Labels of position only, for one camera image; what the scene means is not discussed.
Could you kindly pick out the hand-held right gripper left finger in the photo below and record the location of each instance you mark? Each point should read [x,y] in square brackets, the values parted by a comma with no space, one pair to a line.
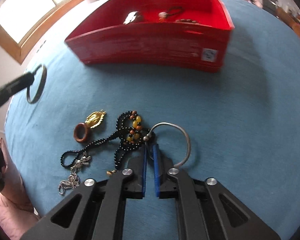
[144,170]

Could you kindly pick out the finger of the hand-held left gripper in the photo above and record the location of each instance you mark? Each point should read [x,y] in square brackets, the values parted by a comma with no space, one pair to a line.
[12,86]

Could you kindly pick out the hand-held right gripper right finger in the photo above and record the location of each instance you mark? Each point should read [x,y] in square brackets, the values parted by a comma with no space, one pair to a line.
[157,170]

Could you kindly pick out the dark thin bangle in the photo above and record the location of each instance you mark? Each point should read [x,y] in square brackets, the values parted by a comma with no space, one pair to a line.
[43,82]

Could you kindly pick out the silver bangle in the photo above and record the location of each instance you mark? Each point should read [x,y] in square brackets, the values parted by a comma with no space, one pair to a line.
[187,142]

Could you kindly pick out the gold leaf pendant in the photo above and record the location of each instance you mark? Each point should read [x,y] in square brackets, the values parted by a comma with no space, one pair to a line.
[95,120]

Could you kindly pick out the red box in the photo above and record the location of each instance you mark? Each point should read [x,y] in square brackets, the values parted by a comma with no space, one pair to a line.
[152,47]

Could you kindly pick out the wooden desk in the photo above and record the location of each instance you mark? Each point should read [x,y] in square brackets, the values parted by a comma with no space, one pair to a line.
[295,20]

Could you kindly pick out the black office chair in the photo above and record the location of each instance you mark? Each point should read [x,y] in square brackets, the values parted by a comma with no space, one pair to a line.
[270,0]

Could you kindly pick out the large wooden frame window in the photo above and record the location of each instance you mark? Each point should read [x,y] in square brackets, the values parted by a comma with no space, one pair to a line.
[27,12]

